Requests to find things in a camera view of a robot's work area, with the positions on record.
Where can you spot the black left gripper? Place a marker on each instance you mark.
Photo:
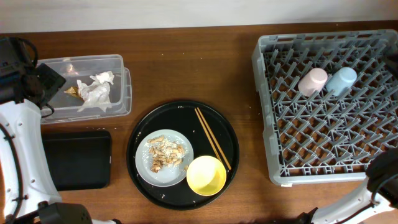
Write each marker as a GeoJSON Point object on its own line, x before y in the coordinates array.
{"type": "Point", "coordinates": [51, 79]}

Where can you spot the gold snack wrapper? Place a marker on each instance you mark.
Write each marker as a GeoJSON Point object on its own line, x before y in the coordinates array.
{"type": "Point", "coordinates": [73, 91]}

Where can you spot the white napkin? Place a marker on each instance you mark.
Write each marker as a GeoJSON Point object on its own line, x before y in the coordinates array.
{"type": "Point", "coordinates": [96, 94]}

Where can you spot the blue cup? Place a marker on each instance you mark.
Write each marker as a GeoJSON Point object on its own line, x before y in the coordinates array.
{"type": "Point", "coordinates": [341, 81]}

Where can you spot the pink cup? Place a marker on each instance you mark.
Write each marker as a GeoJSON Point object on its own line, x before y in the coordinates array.
{"type": "Point", "coordinates": [313, 81]}

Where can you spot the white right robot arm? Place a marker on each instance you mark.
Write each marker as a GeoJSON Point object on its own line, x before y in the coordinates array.
{"type": "Point", "coordinates": [376, 194]}

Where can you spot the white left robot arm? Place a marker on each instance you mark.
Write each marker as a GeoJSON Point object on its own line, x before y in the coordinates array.
{"type": "Point", "coordinates": [30, 194]}

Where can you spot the clear plastic waste bin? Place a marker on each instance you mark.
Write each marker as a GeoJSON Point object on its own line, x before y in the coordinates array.
{"type": "Point", "coordinates": [81, 68]}

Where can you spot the grey dishwasher rack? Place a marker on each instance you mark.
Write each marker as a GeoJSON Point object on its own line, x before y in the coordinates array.
{"type": "Point", "coordinates": [322, 137]}

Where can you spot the black rectangular tray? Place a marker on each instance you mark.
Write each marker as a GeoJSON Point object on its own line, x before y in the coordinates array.
{"type": "Point", "coordinates": [79, 161]}

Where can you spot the peanut shells and rice scraps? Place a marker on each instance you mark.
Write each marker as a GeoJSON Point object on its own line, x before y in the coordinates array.
{"type": "Point", "coordinates": [165, 153]}

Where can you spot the round black serving tray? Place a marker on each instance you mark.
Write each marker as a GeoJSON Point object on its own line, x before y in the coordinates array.
{"type": "Point", "coordinates": [180, 116]}

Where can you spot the wooden chopstick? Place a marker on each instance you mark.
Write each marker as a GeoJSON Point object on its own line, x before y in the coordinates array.
{"type": "Point", "coordinates": [216, 143]}
{"type": "Point", "coordinates": [197, 111]}

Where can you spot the grey plate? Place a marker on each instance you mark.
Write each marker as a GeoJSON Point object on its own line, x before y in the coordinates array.
{"type": "Point", "coordinates": [166, 177]}

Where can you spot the yellow bowl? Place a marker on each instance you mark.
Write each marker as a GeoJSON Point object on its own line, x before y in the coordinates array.
{"type": "Point", "coordinates": [206, 175]}

